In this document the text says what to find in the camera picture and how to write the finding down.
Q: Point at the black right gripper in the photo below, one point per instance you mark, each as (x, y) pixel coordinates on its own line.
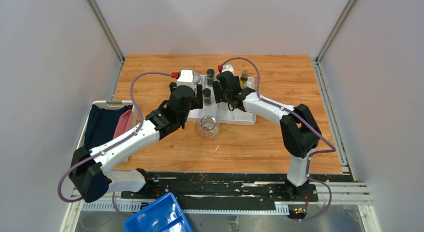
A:
(218, 90)

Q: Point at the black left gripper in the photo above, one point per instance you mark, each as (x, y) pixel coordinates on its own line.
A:
(197, 102)

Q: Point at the small spice bottle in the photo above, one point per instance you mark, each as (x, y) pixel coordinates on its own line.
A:
(210, 77)
(207, 100)

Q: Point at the clear glass jar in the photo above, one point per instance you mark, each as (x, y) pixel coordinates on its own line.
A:
(208, 127)
(196, 78)

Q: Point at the black-lid shaker jar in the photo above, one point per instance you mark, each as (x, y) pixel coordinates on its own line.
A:
(223, 106)

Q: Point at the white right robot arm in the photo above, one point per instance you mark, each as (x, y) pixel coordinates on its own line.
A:
(300, 132)

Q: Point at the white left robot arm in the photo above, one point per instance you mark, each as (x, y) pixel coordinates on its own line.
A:
(90, 170)

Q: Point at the pink cloth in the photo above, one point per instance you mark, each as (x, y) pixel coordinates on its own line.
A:
(124, 123)

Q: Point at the white laundry basket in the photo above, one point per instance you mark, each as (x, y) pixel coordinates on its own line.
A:
(110, 105)

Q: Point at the dark blue cloth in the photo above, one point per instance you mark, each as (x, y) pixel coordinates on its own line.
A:
(101, 125)

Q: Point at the blue plastic bin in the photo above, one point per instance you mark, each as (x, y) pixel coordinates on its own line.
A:
(163, 215)

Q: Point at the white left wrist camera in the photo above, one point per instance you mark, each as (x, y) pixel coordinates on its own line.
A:
(186, 78)

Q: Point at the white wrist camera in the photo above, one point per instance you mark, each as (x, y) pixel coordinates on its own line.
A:
(186, 78)
(228, 67)

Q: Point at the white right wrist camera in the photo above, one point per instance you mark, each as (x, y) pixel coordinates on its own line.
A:
(228, 67)

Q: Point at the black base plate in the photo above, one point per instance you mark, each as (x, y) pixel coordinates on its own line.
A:
(223, 191)

